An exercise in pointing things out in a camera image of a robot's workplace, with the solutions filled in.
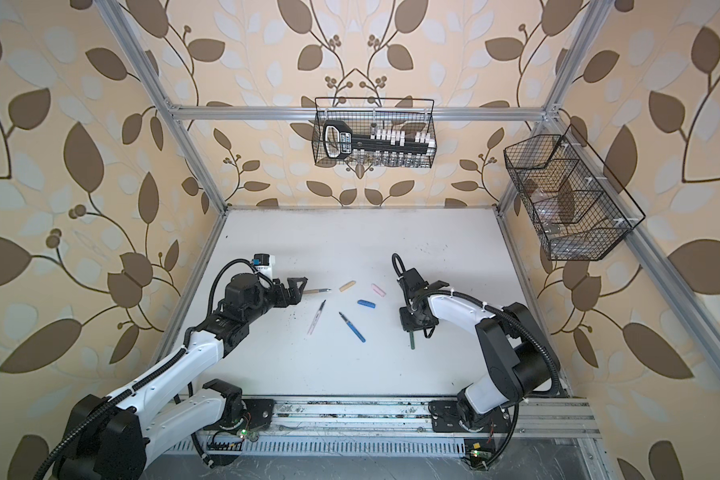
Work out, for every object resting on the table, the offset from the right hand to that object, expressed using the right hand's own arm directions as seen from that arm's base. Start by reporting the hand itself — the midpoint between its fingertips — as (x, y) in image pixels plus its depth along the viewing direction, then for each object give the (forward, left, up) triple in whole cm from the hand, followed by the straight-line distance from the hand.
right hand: (413, 327), depth 90 cm
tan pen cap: (+15, +20, 0) cm, 25 cm away
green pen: (-4, +1, 0) cm, 4 cm away
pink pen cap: (+12, +10, +1) cm, 16 cm away
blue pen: (0, +18, 0) cm, 18 cm away
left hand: (+9, +34, +15) cm, 38 cm away
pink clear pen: (+4, +30, 0) cm, 30 cm away
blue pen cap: (+8, +14, +1) cm, 16 cm away
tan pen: (+13, +30, 0) cm, 33 cm away
